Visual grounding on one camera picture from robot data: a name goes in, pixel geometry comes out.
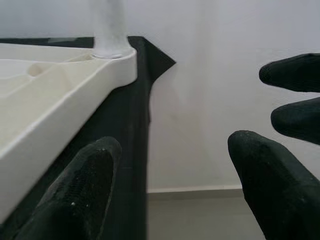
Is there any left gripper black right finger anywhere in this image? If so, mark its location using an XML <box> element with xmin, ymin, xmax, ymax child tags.
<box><xmin>227</xmin><ymin>129</ymin><xmax>320</xmax><ymax>240</ymax></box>

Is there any white plastic table leg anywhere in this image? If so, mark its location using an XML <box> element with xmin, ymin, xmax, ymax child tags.
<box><xmin>92</xmin><ymin>0</ymin><xmax>131</xmax><ymax>60</ymax></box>

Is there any white plastic children table top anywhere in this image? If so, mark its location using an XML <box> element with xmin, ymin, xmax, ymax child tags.
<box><xmin>0</xmin><ymin>42</ymin><xmax>139</xmax><ymax>224</ymax></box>

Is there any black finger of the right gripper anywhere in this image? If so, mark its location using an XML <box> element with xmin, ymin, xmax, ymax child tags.
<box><xmin>258</xmin><ymin>52</ymin><xmax>320</xmax><ymax>95</ymax></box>
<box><xmin>270</xmin><ymin>97</ymin><xmax>320</xmax><ymax>146</ymax></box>

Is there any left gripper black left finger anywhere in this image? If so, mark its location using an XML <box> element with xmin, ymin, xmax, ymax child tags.
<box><xmin>17</xmin><ymin>136</ymin><xmax>123</xmax><ymax>240</ymax></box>

